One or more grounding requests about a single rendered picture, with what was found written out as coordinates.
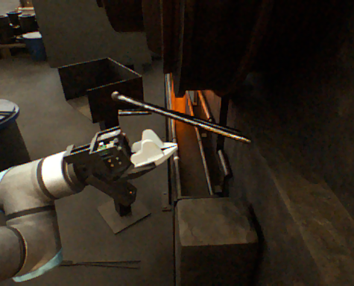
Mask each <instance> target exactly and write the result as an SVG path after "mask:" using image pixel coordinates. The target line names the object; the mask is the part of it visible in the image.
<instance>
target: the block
mask: <svg viewBox="0 0 354 286"><path fill-rule="evenodd" d="M258 249H259V236H258V234H257V232H256V228H255V226H254V224H253V219H252V218H251V216H250V211H249V209H248V207H247V204H246V202H245V200H244V199H243V198H240V197H223V198H197V199H184V200H179V201H178V203H177V205H176V208H175V258H176V286H249V284H250V278H251V276H252V271H253V268H254V262H255V260H256V255H257V252H258Z"/></svg>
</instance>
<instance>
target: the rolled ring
mask: <svg viewBox="0 0 354 286"><path fill-rule="evenodd" d="M171 93H172V98H173V103H174V111H178V112H181V113H186V94H185V96H183V98H176V97H175V96H174V87H173V80H172V74H171Z"/></svg>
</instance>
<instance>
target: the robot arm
mask: <svg viewBox="0 0 354 286"><path fill-rule="evenodd" d="M112 130H116V131H114V132H110V131H112ZM105 132H110V133H107V134H104V133H105ZM97 140H98V142H97ZM129 141H130V140H129V139H128V138H127V135H126V134H125V133H123V132H122V129H121V128H120V126H118V127H114V128H112V129H109V130H105V131H102V132H98V133H96V135H95V138H93V139H92V143H91V144H85V145H84V146H82V147H75V145H74V144H72V145H69V146H68V147H67V148H66V151H65V152H62V153H58V154H54V155H52V156H49V157H45V158H43V159H38V160H36V161H34V162H29V163H27V164H24V165H17V166H13V167H11V168H9V169H8V170H6V171H3V172H0V212H1V213H4V215H5V218H6V224H7V225H6V226H0V282H2V281H5V280H7V279H11V278H12V279H13V280H14V281H15V282H21V281H24V280H29V279H32V278H34V277H37V276H40V275H42V274H44V273H45V272H49V271H51V270H53V269H55V268H56V267H57V266H59V265H60V264H61V263H62V260H63V252H62V249H63V245H62V244H61V240H60V230H59V226H58V222H57V221H58V219H57V213H56V210H55V200H58V199H61V198H63V197H68V196H71V195H73V194H79V193H81V192H82V191H83V190H84V187H85V186H88V185H89V184H90V185H91V186H94V187H95V188H97V189H98V190H100V191H102V192H103V193H105V194H107V196H110V197H111V198H113V199H115V200H117V201H118V202H120V203H122V205H124V206H126V207H128V206H130V205H131V204H132V203H134V201H135V200H136V193H137V188H136V187H135V186H134V185H132V184H130V183H129V182H128V181H126V180H129V179H135V178H138V177H140V176H143V175H145V174H146V173H148V172H149V171H152V170H153V169H155V168H156V167H157V166H159V165H160V164H161V163H163V162H164V161H165V160H166V159H168V158H169V157H170V156H171V155H172V154H174V152H175V151H176V150H177V149H178V146H177V144H174V143H169V142H166V143H164V142H162V141H161V139H159V137H158V136H157V135H156V134H155V133H154V131H153V130H145V131H144V132H143V133H142V140H141V141H140V142H136V143H135V144H133V146H132V147H130V145H129Z"/></svg>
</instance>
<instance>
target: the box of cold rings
mask: <svg viewBox="0 0 354 286"><path fill-rule="evenodd" d="M31 1H32V3H33V7H34V12H35V15H36V18H37V22H38V27H39V28H38V29H39V34H41V37H42V41H43V43H44V49H45V52H46V54H47V59H48V63H49V65H50V67H51V68H58V67H64V66H68V65H74V64H77V63H85V62H88V61H91V60H99V59H101V58H107V57H108V58H110V59H111V60H114V61H116V62H117V63H119V64H121V65H122V66H131V65H133V66H134V72H135V73H137V74H139V75H143V70H142V65H144V64H152V56H151V51H150V50H149V48H148V46H147V43H146V36H145V31H140V32H116V31H115V30H113V28H112V27H111V24H110V23H109V21H108V18H107V15H106V13H105V10H104V8H103V7H98V4H97V1H96V0H31Z"/></svg>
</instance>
